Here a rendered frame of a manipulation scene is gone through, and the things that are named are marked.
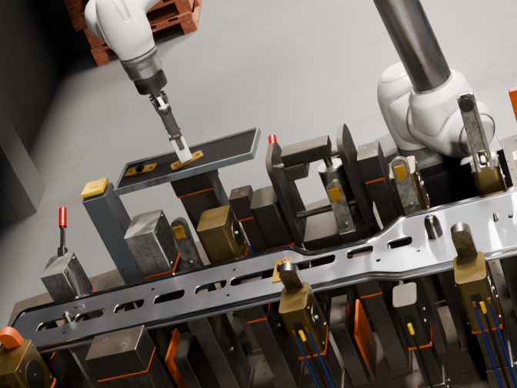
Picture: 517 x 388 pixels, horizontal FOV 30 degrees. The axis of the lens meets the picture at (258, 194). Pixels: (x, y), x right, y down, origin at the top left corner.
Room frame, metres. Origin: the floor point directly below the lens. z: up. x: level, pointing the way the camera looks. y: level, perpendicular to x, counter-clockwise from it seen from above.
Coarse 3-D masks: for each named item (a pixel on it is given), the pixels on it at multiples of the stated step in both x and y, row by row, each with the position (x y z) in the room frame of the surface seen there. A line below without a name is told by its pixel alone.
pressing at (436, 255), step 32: (512, 192) 1.72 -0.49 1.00; (416, 224) 1.75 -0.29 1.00; (448, 224) 1.71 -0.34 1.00; (480, 224) 1.66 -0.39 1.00; (512, 224) 1.61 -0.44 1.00; (256, 256) 1.89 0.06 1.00; (288, 256) 1.84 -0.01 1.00; (320, 256) 1.79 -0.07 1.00; (384, 256) 1.69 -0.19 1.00; (416, 256) 1.64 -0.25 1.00; (448, 256) 1.60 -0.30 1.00; (128, 288) 1.99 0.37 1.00; (160, 288) 1.93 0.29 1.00; (192, 288) 1.88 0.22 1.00; (224, 288) 1.82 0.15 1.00; (256, 288) 1.77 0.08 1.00; (320, 288) 1.68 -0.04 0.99; (32, 320) 2.03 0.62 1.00; (64, 320) 1.97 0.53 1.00; (96, 320) 1.91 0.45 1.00; (128, 320) 1.86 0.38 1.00; (160, 320) 1.81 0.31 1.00
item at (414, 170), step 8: (408, 160) 1.90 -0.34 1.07; (416, 168) 1.88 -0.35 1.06; (392, 176) 1.86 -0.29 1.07; (416, 176) 1.85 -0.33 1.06; (392, 184) 1.86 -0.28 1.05; (416, 184) 1.84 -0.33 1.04; (424, 192) 1.87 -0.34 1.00; (400, 200) 1.86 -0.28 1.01; (424, 200) 1.85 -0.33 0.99; (424, 208) 1.84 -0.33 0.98; (432, 280) 1.86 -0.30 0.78; (432, 288) 1.86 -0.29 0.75; (440, 288) 1.85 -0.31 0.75; (440, 296) 1.86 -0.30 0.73; (440, 304) 1.85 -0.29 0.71
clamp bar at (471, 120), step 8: (456, 96) 1.81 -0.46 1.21; (464, 96) 1.80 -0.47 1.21; (472, 96) 1.79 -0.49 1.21; (464, 104) 1.77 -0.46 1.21; (472, 104) 1.77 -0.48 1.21; (464, 112) 1.79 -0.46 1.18; (472, 112) 1.80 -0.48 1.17; (464, 120) 1.79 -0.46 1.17; (472, 120) 1.79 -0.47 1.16; (480, 120) 1.78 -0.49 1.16; (472, 128) 1.79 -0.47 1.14; (480, 128) 1.78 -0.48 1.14; (472, 136) 1.79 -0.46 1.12; (480, 136) 1.79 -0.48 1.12; (472, 144) 1.78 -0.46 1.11; (480, 144) 1.79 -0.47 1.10; (472, 152) 1.78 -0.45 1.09; (488, 152) 1.77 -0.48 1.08; (488, 160) 1.77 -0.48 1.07
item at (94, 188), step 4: (96, 180) 2.30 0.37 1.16; (100, 180) 2.29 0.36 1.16; (104, 180) 2.28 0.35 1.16; (88, 184) 2.29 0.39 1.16; (92, 184) 2.28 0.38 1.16; (96, 184) 2.27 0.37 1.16; (100, 184) 2.26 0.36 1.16; (104, 184) 2.26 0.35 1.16; (88, 188) 2.27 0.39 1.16; (92, 188) 2.26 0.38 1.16; (96, 188) 2.25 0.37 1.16; (100, 188) 2.24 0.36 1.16; (104, 188) 2.25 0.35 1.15; (84, 192) 2.25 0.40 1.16; (88, 192) 2.24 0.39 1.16; (92, 192) 2.24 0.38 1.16; (96, 192) 2.24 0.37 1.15; (100, 192) 2.23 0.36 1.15; (84, 196) 2.25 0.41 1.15
